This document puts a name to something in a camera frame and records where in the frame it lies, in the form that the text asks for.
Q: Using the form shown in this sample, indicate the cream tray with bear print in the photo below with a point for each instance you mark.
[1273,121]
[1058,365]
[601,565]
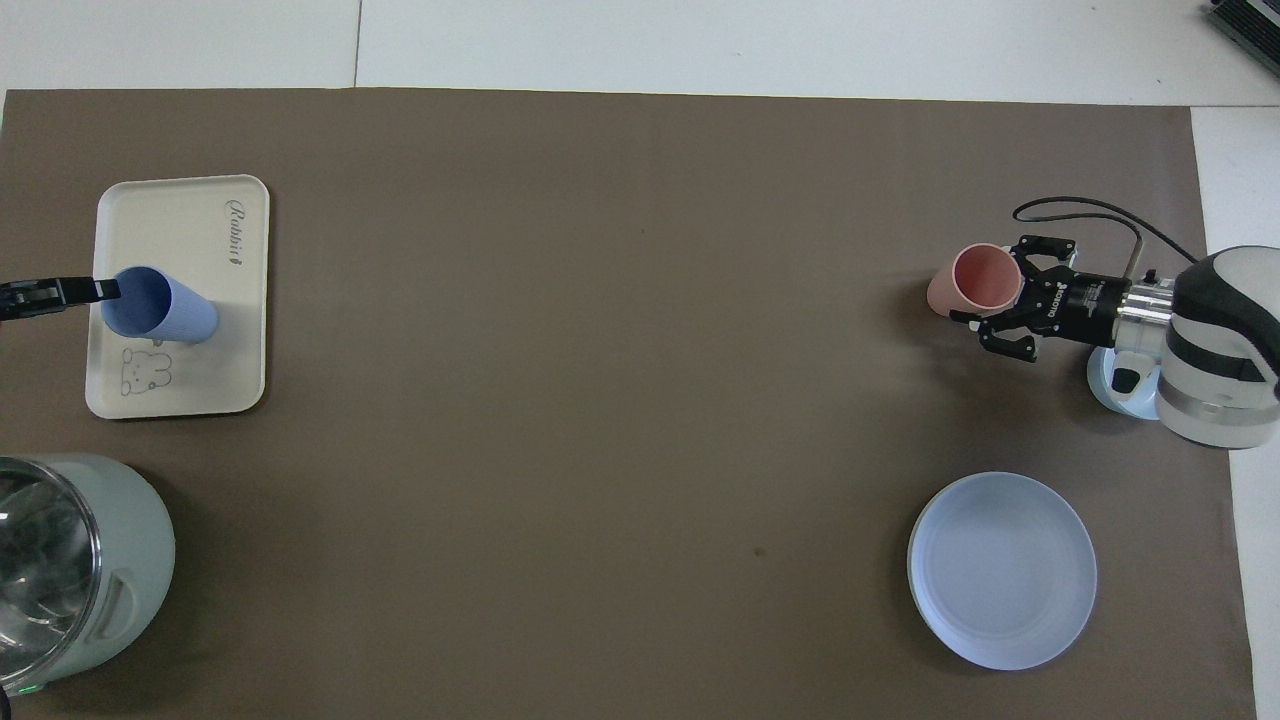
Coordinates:
[190,225]

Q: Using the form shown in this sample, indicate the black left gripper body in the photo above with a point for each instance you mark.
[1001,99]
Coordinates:
[20,300]

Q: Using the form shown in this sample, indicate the blue plastic cup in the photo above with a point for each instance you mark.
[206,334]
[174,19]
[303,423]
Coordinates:
[165,310]

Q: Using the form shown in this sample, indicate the dark grey ribbed device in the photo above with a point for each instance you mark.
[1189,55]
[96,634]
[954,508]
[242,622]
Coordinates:
[1250,22]

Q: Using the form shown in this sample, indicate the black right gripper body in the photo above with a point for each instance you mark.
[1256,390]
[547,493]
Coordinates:
[1080,305]

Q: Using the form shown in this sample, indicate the pale green cooking pot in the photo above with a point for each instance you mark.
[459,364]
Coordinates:
[135,560]

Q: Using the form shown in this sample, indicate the blue plastic plate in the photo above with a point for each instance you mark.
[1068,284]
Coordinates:
[1000,570]

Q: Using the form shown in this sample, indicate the pink plastic cup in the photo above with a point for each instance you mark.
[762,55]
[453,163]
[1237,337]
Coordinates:
[980,278]

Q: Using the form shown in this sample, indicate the brown table mat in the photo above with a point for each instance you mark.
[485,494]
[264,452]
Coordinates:
[600,450]

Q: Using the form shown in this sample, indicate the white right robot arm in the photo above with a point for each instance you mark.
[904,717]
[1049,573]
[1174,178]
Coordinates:
[1220,340]

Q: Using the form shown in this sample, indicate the light blue bowl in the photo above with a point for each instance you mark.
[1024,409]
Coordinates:
[1105,385]

